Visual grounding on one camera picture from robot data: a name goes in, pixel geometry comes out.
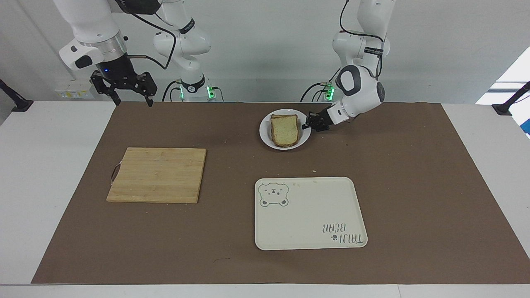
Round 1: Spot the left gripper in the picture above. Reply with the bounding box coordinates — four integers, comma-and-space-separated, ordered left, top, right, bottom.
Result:
301, 108, 333, 132

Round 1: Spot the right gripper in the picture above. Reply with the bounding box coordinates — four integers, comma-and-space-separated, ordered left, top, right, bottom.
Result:
90, 54, 158, 108

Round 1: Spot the white round plate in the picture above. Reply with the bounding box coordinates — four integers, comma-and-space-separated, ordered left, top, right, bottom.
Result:
259, 109, 312, 150

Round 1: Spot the cream tray with bear print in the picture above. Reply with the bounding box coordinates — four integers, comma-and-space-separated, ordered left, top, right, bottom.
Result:
254, 177, 369, 251

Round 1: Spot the wooden cutting board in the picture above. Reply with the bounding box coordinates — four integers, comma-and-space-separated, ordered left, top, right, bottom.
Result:
106, 147, 207, 204

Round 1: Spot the black stand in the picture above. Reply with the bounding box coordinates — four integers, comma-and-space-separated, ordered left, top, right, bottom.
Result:
0, 78, 34, 113
491, 81, 530, 116

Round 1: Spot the white wall socket strip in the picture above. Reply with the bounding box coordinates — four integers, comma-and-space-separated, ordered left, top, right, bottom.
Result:
55, 84, 95, 99

